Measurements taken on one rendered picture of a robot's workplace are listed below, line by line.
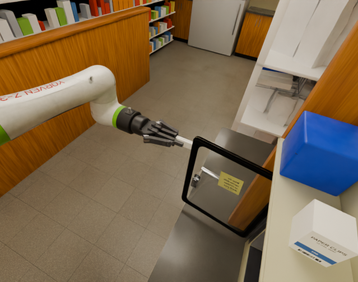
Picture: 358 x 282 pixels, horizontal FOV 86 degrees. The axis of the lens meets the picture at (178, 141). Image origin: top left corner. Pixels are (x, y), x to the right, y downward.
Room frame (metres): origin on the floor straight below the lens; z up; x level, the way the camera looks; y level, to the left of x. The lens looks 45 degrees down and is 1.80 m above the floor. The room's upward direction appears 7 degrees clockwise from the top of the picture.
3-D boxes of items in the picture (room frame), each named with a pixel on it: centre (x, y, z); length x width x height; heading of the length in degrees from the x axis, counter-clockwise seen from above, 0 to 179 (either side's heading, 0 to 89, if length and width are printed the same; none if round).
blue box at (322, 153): (0.26, -0.26, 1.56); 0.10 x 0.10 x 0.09; 70
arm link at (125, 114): (0.56, 0.20, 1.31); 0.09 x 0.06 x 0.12; 160
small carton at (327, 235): (0.12, -0.21, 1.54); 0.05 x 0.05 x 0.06; 65
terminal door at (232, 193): (0.37, -0.18, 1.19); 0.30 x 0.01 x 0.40; 63
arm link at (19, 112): (0.50, 0.37, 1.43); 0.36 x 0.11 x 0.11; 147
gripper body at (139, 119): (0.54, 0.13, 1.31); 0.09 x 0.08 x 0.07; 70
